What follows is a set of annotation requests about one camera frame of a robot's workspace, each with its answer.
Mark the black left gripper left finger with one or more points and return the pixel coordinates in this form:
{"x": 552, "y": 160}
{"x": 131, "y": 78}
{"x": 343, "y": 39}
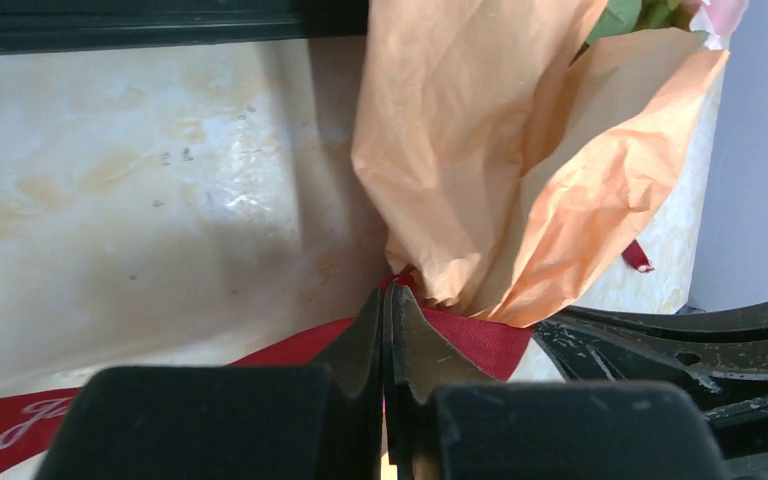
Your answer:
{"x": 319, "y": 420}

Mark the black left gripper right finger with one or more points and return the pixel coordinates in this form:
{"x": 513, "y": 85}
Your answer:
{"x": 448, "y": 419}

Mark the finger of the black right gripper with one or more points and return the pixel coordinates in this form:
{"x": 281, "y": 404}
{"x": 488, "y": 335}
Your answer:
{"x": 719, "y": 358}

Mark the orange paper bouquet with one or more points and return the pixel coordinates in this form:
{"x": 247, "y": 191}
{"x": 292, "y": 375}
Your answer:
{"x": 520, "y": 168}

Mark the black white checkerboard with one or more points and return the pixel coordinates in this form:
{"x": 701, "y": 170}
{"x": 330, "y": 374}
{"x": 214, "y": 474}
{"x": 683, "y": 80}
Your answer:
{"x": 46, "y": 26}

